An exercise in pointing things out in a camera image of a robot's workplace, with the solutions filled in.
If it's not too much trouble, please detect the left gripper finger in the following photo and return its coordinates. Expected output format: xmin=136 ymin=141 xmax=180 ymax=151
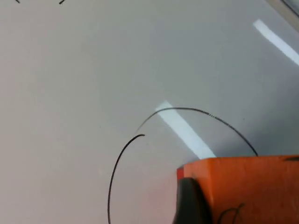
xmin=172 ymin=177 xmax=214 ymax=224

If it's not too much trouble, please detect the orange cube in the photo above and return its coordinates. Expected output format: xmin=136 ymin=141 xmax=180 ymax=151
xmin=176 ymin=154 xmax=299 ymax=224

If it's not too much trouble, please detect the grey-framed whiteboard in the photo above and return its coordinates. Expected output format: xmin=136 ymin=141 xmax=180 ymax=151
xmin=0 ymin=0 xmax=299 ymax=224

